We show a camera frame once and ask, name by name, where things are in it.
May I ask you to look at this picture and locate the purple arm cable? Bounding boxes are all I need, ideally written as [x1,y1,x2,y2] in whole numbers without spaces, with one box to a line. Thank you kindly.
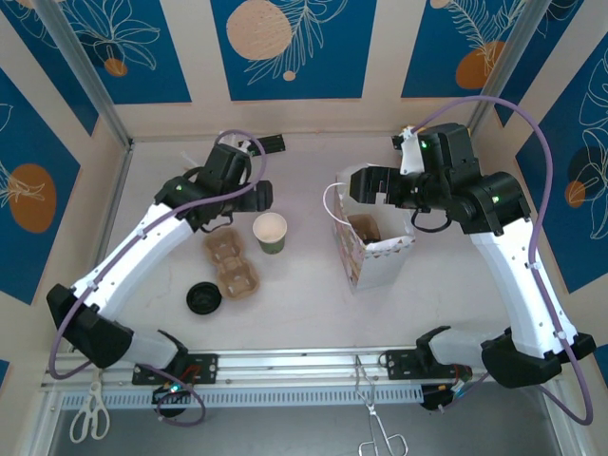
[411,94,596,426]
[47,128,268,428]

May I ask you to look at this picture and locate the white slotted cable duct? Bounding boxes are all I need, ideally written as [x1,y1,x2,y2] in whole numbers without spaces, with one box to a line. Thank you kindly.
[61,385,424,410]

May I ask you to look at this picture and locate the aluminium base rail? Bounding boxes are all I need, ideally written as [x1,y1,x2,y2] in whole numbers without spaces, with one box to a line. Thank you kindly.
[40,344,564,393]

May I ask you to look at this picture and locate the metal tongs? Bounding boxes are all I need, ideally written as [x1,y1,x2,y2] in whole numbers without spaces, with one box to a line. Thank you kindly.
[353,353,409,456]

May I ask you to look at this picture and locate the brown cardboard cup carrier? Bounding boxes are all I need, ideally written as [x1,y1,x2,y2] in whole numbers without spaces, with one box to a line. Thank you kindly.
[202,228,262,302]
[346,213,384,246]

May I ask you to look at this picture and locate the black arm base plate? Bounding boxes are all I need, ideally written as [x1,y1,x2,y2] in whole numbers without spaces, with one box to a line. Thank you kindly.
[382,349,474,381]
[131,351,219,387]

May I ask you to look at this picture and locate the black controller board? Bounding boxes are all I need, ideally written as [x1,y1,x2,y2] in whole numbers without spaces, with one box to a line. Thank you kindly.
[151,382,194,406]
[421,379,472,413]

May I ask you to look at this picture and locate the black flat box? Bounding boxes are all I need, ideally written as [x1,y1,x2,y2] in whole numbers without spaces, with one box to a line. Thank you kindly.
[256,134,288,154]

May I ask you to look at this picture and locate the cartoon animal gift bag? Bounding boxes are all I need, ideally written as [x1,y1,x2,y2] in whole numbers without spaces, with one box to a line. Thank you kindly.
[322,163,418,295]

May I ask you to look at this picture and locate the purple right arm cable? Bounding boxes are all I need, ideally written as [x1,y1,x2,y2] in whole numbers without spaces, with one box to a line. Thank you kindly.
[411,94,596,426]

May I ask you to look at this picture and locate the white scissors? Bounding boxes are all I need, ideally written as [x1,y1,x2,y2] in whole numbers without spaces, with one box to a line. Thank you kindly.
[69,365,111,444]

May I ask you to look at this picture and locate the aluminium side rail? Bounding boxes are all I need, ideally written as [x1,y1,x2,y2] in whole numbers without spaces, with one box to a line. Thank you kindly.
[70,142,137,353]

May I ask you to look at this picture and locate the aluminium frame post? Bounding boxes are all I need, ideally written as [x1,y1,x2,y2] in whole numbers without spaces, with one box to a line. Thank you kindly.
[35,0,134,148]
[469,0,545,139]

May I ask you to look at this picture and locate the green paper coffee cup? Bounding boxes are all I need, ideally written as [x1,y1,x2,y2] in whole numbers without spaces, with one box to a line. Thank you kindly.
[251,212,289,257]

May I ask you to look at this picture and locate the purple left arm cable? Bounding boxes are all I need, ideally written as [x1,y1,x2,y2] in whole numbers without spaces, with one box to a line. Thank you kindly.
[47,128,268,428]

